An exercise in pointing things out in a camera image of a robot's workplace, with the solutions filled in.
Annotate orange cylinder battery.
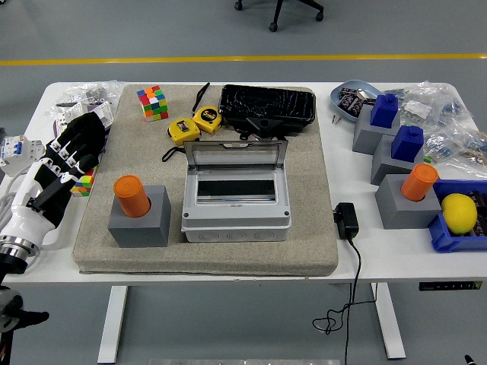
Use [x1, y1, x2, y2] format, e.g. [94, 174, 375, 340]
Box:
[400, 163, 440, 202]
[113, 174, 151, 219]

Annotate black table control panel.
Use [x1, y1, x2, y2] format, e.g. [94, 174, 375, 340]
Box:
[419, 281, 483, 292]

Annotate yellow tape measure 5m print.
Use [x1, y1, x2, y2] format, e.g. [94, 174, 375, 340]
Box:
[191, 81, 224, 135]

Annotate grey holder block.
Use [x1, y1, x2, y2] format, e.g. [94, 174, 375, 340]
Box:
[352, 104, 401, 156]
[371, 133, 425, 186]

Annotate grey block with round hole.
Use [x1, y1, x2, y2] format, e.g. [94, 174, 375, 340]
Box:
[374, 173, 444, 230]
[107, 185, 171, 249]

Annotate small colourful puzzle cube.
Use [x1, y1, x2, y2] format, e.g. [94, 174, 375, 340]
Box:
[70, 167, 96, 198]

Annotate white circuit breaker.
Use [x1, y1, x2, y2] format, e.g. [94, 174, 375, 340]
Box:
[0, 135, 46, 178]

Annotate grey-brown fabric mat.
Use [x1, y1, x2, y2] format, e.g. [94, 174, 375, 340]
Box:
[72, 84, 339, 278]

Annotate blue plastic bin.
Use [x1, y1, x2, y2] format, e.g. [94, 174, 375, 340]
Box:
[426, 179, 487, 254]

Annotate black adapter cord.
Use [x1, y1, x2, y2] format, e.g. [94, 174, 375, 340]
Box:
[312, 237, 377, 365]

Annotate black triangular bracket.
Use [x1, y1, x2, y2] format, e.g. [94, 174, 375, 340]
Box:
[237, 116, 285, 141]

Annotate black office chair base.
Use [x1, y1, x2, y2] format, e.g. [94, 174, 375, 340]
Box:
[234, 0, 325, 33]

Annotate clear bag of small parts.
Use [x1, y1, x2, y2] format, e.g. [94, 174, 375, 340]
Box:
[56, 79, 125, 107]

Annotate black plastic tray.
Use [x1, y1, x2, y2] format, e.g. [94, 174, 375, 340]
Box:
[218, 84, 317, 132]

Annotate dark packets pile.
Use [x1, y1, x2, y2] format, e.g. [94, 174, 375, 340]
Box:
[469, 189, 487, 239]

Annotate black power adapter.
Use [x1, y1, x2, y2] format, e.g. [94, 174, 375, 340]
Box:
[333, 202, 360, 240]

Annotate brown silver snack packet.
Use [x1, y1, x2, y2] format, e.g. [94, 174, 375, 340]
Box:
[355, 89, 377, 106]

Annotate clear bag of components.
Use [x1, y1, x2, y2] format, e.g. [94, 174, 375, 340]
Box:
[424, 123, 487, 174]
[384, 79, 475, 129]

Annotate white packaged parts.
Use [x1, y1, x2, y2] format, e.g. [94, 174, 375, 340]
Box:
[53, 100, 115, 138]

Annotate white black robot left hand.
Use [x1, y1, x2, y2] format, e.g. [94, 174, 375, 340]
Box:
[0, 131, 99, 250]

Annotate yellow tape measure dark label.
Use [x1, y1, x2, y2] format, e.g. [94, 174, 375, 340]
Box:
[161, 118, 202, 163]

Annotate large colourful puzzle cube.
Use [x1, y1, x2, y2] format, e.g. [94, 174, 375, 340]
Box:
[136, 84, 170, 123]

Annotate grey electrical box clear lid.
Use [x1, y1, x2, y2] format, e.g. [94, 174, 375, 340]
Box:
[180, 139, 293, 244]

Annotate yellow lemon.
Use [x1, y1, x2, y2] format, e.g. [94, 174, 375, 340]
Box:
[441, 192, 478, 235]

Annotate blue block with knob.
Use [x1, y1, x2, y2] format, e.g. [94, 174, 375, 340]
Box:
[390, 125, 425, 161]
[370, 93, 400, 129]

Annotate blue-grey bowl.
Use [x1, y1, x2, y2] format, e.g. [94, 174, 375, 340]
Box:
[329, 79, 384, 123]

